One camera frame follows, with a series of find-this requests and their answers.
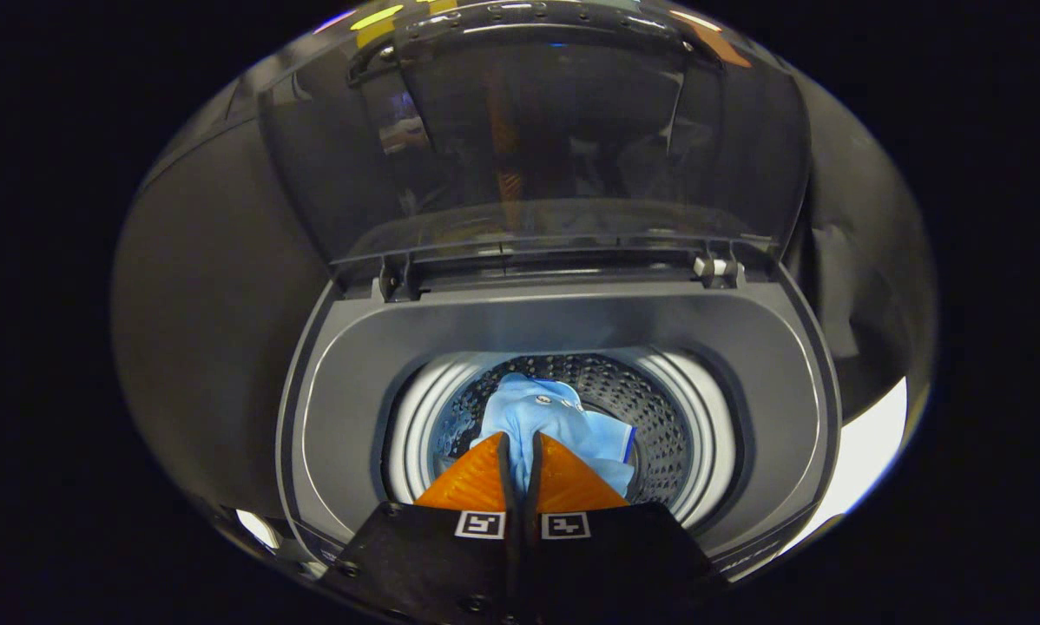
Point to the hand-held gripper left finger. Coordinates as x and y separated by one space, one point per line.
509 499

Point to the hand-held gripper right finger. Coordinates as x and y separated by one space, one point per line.
533 503

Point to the light blue polo shirt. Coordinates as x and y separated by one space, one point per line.
529 417

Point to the grey washing machine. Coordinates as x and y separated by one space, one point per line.
355 391

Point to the dark transparent washing machine lid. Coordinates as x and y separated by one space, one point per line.
572 130

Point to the white sheet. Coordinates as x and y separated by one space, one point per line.
867 460

